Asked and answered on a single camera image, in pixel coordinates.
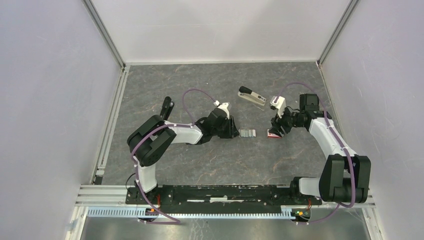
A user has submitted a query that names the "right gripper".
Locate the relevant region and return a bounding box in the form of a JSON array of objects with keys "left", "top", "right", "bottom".
[{"left": 268, "top": 104, "right": 304, "bottom": 138}]

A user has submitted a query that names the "staple tray box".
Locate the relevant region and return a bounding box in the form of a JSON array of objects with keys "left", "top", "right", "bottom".
[{"left": 239, "top": 129, "right": 257, "bottom": 138}]

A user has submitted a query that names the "red white staple box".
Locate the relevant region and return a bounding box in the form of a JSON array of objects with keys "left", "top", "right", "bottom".
[{"left": 267, "top": 129, "right": 282, "bottom": 139}]

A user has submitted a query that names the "black stapler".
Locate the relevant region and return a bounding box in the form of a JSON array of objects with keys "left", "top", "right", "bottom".
[{"left": 159, "top": 96, "right": 175, "bottom": 121}]

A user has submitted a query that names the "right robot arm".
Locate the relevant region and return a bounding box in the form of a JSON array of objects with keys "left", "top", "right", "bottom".
[{"left": 269, "top": 93, "right": 371, "bottom": 207}]

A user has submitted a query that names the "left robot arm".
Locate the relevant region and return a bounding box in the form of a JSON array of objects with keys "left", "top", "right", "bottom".
[{"left": 126, "top": 107, "right": 240, "bottom": 204}]

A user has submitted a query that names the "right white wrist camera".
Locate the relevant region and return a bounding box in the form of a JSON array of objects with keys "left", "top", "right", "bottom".
[{"left": 270, "top": 96, "right": 287, "bottom": 119}]

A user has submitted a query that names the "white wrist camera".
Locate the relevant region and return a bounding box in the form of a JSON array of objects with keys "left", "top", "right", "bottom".
[
  {"left": 213, "top": 100, "right": 231, "bottom": 119},
  {"left": 270, "top": 96, "right": 287, "bottom": 119}
]

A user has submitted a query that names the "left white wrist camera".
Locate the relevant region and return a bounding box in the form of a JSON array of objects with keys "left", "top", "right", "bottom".
[{"left": 213, "top": 100, "right": 231, "bottom": 119}]

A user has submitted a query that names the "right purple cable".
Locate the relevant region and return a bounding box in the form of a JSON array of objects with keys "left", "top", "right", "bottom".
[{"left": 274, "top": 82, "right": 357, "bottom": 226}]

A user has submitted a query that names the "purple cable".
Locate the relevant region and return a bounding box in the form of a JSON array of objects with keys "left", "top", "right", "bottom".
[
  {"left": 274, "top": 82, "right": 357, "bottom": 226},
  {"left": 130, "top": 88, "right": 218, "bottom": 225}
]

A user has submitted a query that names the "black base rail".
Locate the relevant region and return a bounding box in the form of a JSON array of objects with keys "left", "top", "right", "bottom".
[{"left": 125, "top": 184, "right": 323, "bottom": 214}]

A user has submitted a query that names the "white cable duct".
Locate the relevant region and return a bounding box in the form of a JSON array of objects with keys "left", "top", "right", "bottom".
[{"left": 87, "top": 206, "right": 296, "bottom": 220}]

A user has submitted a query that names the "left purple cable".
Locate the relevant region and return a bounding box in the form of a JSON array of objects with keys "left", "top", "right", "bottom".
[{"left": 130, "top": 88, "right": 218, "bottom": 225}]

